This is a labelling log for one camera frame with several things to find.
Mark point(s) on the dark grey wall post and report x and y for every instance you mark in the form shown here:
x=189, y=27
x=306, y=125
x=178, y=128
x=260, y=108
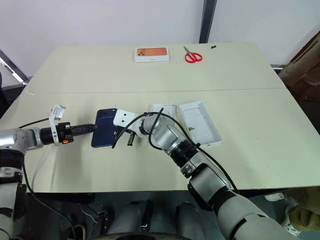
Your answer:
x=208, y=22

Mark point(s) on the white phone box base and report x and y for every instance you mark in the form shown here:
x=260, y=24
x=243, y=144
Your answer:
x=168, y=110

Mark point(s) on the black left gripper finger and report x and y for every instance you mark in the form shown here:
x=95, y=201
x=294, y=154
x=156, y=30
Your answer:
x=83, y=132
x=85, y=126

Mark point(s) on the white shoe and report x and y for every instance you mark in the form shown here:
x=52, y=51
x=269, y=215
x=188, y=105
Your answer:
x=274, y=197

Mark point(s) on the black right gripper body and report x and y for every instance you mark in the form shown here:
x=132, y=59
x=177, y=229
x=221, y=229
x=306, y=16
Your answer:
x=131, y=131

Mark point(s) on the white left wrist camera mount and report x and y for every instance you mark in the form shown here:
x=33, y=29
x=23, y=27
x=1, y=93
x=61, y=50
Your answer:
x=56, y=113

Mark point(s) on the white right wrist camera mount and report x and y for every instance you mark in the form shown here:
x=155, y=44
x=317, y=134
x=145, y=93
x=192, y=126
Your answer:
x=123, y=117

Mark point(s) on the silver metal frame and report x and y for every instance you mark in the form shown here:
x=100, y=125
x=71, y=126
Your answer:
x=15, y=70

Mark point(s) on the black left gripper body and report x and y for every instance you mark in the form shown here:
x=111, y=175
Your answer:
x=62, y=132

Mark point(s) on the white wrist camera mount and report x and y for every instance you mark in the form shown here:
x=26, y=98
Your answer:
x=56, y=113
x=123, y=117

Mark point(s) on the white phone box lid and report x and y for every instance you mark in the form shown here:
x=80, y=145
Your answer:
x=202, y=125

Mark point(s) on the orange print phone box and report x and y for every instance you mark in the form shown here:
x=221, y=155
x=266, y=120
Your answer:
x=152, y=53

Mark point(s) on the dark blue smartphone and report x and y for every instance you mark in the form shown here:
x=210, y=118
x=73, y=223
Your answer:
x=105, y=130

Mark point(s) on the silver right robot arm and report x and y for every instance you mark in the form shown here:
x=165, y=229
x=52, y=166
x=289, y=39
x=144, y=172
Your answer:
x=212, y=185

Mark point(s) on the dark grey rounded shape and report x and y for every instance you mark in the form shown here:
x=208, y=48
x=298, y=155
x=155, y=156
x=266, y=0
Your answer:
x=130, y=217

